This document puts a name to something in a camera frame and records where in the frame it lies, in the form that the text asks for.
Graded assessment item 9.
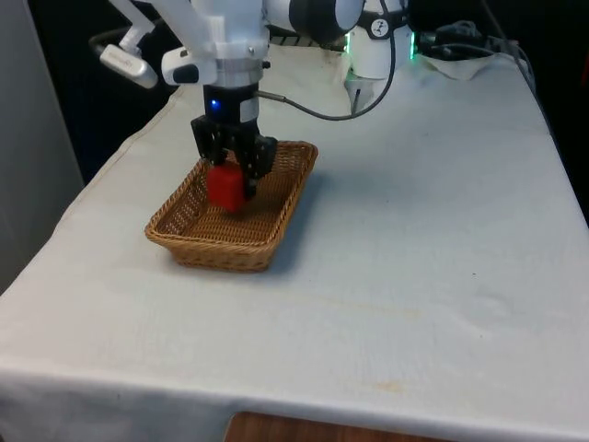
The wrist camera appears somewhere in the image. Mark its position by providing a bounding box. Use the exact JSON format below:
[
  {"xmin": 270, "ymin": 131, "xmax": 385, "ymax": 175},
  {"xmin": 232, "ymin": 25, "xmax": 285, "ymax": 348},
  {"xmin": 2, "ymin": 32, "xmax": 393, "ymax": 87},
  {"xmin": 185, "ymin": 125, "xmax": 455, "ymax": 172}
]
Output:
[{"xmin": 98, "ymin": 41, "xmax": 159, "ymax": 90}]

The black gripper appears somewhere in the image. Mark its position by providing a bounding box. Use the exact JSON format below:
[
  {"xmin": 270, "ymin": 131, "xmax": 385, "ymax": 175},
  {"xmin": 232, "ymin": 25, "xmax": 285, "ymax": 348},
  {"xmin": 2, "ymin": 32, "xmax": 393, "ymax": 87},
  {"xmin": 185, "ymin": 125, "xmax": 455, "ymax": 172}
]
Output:
[{"xmin": 190, "ymin": 82, "xmax": 279, "ymax": 202}]

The wicker basket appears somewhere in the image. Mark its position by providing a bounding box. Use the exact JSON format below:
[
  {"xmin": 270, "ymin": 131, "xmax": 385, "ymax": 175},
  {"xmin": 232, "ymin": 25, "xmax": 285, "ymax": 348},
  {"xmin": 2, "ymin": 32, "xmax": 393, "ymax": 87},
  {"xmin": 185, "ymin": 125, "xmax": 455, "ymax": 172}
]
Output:
[{"xmin": 144, "ymin": 139, "xmax": 320, "ymax": 274}]

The black cable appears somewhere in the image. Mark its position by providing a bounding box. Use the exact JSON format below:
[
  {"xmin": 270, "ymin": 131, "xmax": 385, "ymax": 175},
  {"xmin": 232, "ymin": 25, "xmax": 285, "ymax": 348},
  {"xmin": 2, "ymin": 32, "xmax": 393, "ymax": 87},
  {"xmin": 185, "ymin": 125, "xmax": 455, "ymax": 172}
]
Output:
[
  {"xmin": 254, "ymin": 0, "xmax": 398, "ymax": 122},
  {"xmin": 89, "ymin": 26, "xmax": 129, "ymax": 60},
  {"xmin": 415, "ymin": 20, "xmax": 510, "ymax": 60}
]

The grey cable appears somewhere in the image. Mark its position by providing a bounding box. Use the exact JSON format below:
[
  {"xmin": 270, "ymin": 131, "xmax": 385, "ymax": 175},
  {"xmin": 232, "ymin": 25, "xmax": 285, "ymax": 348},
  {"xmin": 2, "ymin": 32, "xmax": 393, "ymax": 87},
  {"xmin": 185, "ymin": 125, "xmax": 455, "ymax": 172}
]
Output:
[{"xmin": 478, "ymin": 0, "xmax": 538, "ymax": 91}]

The red cube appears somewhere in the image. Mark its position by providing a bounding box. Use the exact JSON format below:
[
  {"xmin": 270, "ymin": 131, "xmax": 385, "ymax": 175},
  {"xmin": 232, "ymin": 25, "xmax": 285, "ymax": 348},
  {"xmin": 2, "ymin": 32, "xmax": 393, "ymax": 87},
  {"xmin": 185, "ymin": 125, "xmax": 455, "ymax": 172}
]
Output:
[{"xmin": 205, "ymin": 165, "xmax": 245, "ymax": 215}]

